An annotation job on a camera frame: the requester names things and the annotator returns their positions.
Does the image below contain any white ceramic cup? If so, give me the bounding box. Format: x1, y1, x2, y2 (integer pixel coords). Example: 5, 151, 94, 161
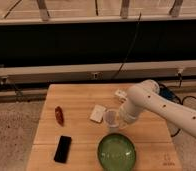
103, 110, 119, 133

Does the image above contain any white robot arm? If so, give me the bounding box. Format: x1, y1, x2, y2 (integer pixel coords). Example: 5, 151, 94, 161
117, 80, 196, 138

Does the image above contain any white soap bar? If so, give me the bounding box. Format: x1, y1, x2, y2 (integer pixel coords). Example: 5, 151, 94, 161
90, 105, 106, 123

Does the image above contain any dried red chili pepper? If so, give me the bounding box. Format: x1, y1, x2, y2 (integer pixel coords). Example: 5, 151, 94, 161
55, 106, 64, 126

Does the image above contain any black smartphone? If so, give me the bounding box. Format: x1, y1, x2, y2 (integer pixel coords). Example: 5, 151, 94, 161
54, 136, 72, 163

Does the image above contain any black hanging cable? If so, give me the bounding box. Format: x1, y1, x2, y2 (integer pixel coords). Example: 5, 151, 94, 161
111, 12, 143, 80

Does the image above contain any black floor cable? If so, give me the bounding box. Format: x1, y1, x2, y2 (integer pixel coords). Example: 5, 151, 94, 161
158, 82, 196, 138

